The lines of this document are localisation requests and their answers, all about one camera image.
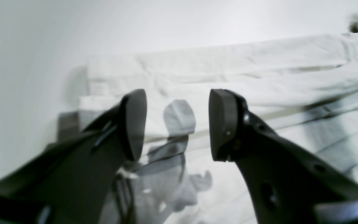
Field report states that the light grey T-shirt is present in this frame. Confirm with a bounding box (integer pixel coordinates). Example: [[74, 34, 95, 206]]
[[79, 17, 358, 224]]

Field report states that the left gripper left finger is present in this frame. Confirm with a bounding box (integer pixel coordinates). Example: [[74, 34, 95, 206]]
[[0, 89, 147, 224]]

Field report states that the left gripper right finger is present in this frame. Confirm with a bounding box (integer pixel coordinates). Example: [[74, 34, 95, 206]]
[[209, 89, 358, 224]]

